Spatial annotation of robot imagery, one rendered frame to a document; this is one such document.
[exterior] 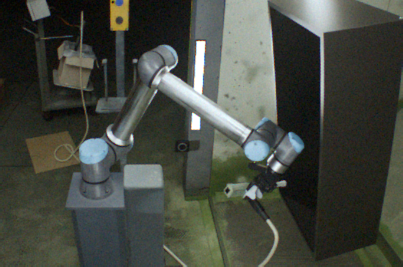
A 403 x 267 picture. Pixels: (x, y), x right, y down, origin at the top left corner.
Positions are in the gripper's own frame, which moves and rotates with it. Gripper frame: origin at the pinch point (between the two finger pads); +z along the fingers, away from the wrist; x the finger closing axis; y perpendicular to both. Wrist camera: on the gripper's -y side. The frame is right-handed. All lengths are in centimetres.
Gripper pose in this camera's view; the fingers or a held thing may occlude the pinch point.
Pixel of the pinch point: (247, 194)
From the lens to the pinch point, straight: 180.3
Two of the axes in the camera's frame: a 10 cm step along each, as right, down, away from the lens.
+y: 5.2, 6.4, -5.7
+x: 6.9, 0.9, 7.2
